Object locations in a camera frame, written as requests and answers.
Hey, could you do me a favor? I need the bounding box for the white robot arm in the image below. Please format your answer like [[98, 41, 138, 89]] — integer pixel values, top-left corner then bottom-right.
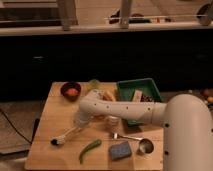
[[74, 89, 213, 171]]

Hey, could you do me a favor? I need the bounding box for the orange fruit in bowl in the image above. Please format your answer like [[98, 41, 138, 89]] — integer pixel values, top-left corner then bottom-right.
[[65, 88, 78, 96]]

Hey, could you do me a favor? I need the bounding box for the black cable on floor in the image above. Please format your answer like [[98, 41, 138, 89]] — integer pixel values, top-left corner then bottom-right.
[[0, 108, 41, 145]]

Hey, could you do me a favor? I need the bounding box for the metal measuring spoon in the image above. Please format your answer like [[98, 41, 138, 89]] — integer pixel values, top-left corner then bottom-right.
[[111, 132, 154, 154]]

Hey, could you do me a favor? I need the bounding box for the white dish brush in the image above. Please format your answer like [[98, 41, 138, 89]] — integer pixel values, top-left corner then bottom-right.
[[50, 127, 82, 146]]

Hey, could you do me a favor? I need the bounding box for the green chili pepper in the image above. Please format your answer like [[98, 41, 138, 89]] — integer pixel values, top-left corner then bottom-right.
[[79, 139, 102, 164]]

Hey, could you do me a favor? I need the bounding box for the white card in tray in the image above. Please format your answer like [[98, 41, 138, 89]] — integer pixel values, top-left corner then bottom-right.
[[132, 90, 142, 102]]

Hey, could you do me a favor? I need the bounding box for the white shelf rail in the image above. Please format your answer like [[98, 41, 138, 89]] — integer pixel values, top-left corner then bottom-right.
[[0, 19, 213, 36]]

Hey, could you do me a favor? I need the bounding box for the green plastic tray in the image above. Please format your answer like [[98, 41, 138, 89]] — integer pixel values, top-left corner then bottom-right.
[[115, 77, 164, 127]]

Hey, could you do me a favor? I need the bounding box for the dark item in tray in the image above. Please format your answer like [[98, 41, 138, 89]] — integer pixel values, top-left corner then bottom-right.
[[141, 95, 154, 102]]

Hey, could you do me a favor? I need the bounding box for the blue sponge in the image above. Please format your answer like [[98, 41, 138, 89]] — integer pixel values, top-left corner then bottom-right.
[[109, 141, 132, 160]]

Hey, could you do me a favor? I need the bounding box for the green plastic cup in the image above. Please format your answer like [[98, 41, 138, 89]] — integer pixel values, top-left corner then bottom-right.
[[88, 79, 100, 90]]

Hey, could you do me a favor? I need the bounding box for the clear glass jar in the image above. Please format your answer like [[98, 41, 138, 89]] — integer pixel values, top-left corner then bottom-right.
[[106, 116, 119, 132]]

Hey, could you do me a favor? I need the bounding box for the dark red bowl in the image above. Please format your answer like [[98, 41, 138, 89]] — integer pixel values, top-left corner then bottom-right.
[[60, 82, 81, 101]]

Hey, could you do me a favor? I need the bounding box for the yellow corn cob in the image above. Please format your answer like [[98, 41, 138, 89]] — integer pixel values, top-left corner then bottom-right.
[[104, 91, 116, 101]]

